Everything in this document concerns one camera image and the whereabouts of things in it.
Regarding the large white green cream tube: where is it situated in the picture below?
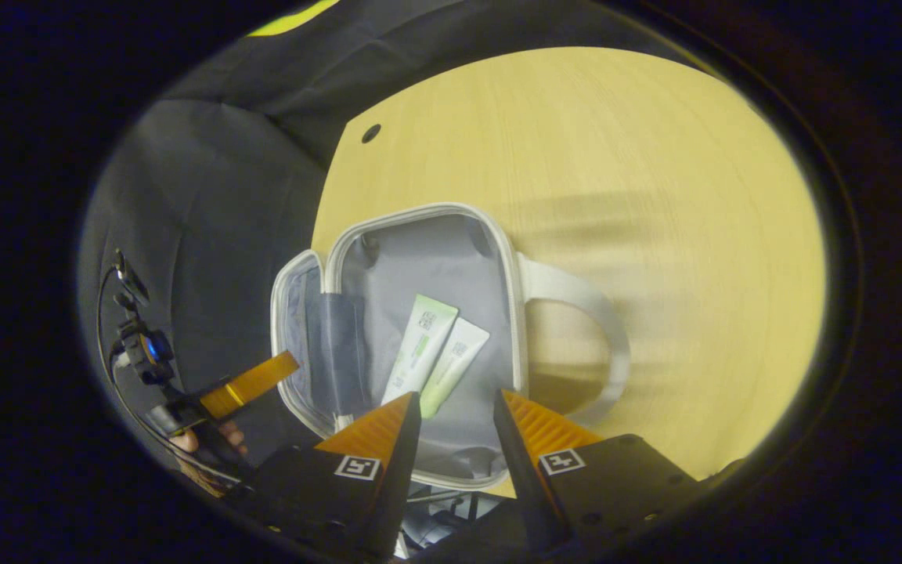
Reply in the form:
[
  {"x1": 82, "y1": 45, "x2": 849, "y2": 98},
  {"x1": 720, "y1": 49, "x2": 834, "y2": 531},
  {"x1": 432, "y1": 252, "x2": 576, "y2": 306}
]
[{"x1": 381, "y1": 294, "x2": 460, "y2": 406}]

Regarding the small white green cream tube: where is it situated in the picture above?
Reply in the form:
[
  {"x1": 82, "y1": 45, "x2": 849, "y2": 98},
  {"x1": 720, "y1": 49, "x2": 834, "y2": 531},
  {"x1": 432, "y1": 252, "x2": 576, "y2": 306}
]
[{"x1": 418, "y1": 317, "x2": 491, "y2": 420}]

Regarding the white suitcase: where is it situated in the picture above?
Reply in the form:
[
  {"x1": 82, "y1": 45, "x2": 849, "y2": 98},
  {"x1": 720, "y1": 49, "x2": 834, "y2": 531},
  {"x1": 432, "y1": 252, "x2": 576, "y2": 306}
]
[{"x1": 269, "y1": 202, "x2": 632, "y2": 491}]

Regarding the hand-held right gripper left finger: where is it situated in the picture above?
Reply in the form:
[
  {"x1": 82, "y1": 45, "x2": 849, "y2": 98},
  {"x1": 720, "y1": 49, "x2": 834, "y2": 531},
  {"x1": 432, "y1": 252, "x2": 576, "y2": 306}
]
[{"x1": 251, "y1": 392, "x2": 424, "y2": 561}]

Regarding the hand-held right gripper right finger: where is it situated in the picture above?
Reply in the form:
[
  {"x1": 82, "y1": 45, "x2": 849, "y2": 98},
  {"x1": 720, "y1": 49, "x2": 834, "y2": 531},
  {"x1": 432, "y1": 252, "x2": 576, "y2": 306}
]
[{"x1": 492, "y1": 389, "x2": 706, "y2": 554}]

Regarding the black cable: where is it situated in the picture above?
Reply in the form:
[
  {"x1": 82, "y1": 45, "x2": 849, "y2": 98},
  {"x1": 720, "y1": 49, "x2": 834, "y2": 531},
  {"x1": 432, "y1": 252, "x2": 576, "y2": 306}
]
[{"x1": 97, "y1": 266, "x2": 242, "y2": 483}]

